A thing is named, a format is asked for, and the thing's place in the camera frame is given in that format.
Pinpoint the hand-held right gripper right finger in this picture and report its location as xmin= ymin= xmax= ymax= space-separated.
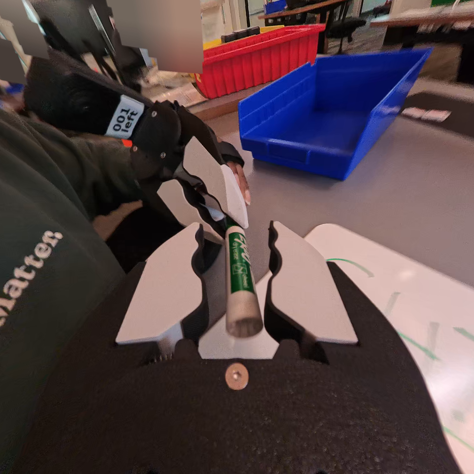
xmin=263 ymin=220 xmax=359 ymax=353

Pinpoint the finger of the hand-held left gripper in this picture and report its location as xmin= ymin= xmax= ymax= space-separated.
xmin=182 ymin=136 xmax=250 ymax=230
xmin=157 ymin=179 xmax=226 ymax=246

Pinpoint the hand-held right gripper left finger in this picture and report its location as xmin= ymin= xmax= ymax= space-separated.
xmin=116 ymin=221 xmax=212 ymax=352

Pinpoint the green dry erase marker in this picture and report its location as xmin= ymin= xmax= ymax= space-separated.
xmin=224 ymin=224 xmax=264 ymax=338

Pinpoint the white whiteboard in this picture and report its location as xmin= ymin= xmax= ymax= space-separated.
xmin=198 ymin=223 xmax=474 ymax=474

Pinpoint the blue plastic bin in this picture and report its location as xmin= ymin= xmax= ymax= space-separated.
xmin=238 ymin=47 xmax=434 ymax=181

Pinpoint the person's left hand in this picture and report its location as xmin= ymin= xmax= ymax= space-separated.
xmin=226 ymin=161 xmax=252 ymax=207

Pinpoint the wooden background desk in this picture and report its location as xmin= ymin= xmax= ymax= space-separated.
xmin=370 ymin=5 xmax=474 ymax=84
xmin=258 ymin=0 xmax=352 ymax=54
xmin=185 ymin=83 xmax=268 ymax=121

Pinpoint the red plastic bin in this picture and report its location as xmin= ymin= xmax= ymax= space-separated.
xmin=194 ymin=24 xmax=326 ymax=100

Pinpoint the yellow plastic bin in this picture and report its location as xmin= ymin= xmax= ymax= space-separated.
xmin=203 ymin=25 xmax=286 ymax=50

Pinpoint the black office chair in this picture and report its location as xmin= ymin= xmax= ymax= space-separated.
xmin=328 ymin=17 xmax=367 ymax=55

